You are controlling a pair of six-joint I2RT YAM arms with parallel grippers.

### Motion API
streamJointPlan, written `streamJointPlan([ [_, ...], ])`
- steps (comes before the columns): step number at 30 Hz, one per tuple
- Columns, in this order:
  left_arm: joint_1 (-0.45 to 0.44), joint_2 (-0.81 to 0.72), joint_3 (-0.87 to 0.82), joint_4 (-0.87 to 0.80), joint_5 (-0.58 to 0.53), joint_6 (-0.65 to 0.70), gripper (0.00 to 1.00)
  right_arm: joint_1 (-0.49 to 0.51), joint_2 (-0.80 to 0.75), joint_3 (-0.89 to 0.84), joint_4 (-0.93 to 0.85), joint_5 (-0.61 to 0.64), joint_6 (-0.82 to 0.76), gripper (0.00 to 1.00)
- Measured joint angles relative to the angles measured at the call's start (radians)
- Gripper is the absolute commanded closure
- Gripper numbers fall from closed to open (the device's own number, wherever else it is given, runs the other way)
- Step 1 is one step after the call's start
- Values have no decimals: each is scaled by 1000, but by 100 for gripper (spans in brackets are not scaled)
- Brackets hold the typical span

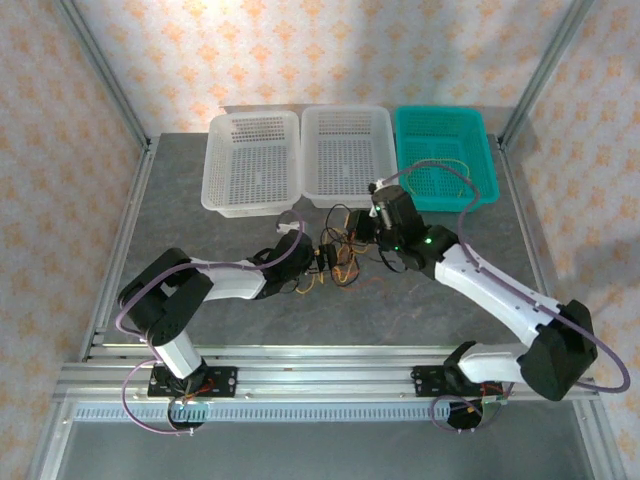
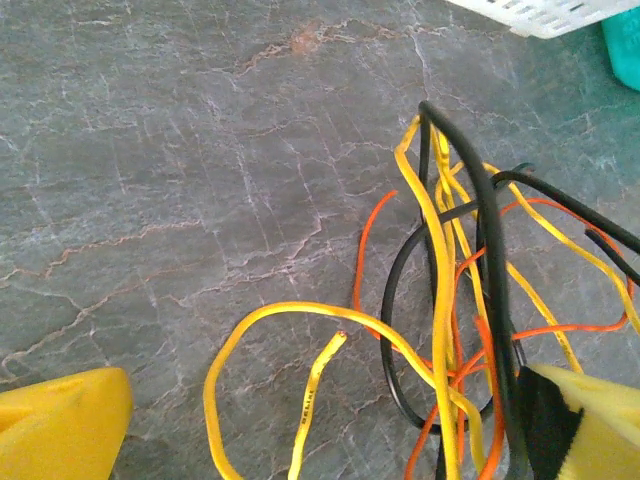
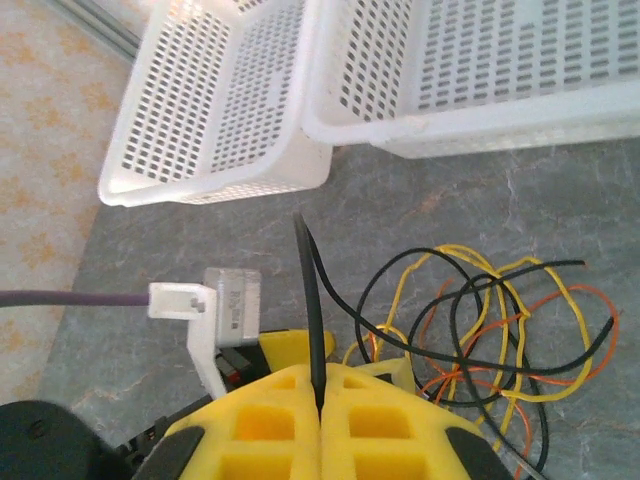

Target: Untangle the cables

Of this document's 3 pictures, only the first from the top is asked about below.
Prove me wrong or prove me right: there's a white perforated plastic basket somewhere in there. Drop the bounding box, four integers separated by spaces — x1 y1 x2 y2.
199 110 303 220
298 104 399 209

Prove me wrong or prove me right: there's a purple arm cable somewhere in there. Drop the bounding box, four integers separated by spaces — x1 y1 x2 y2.
379 162 631 434
115 209 307 437

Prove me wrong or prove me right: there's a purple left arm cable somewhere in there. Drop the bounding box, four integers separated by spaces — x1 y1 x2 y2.
115 209 307 437

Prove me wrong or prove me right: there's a grey slotted cable duct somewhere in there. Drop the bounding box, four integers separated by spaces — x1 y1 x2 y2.
72 402 451 422

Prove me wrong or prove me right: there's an aluminium frame post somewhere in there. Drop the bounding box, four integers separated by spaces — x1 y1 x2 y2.
499 0 596 146
52 0 153 151

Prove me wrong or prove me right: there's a thin yellow cable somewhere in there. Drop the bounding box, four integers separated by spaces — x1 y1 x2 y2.
295 272 326 296
405 158 474 199
329 249 361 287

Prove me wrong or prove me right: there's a teal perforated plastic basket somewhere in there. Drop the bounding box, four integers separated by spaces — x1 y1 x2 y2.
393 105 501 214

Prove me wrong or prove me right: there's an aluminium table side rail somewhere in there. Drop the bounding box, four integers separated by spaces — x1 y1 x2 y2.
82 137 160 361
497 134 569 359

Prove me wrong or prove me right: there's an aluminium mounting rail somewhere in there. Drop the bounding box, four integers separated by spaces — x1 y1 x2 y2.
54 344 599 404

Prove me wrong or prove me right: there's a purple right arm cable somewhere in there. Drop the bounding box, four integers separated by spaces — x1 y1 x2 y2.
379 162 631 434

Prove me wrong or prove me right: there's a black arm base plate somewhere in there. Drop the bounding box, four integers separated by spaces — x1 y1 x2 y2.
148 366 239 400
409 364 502 399

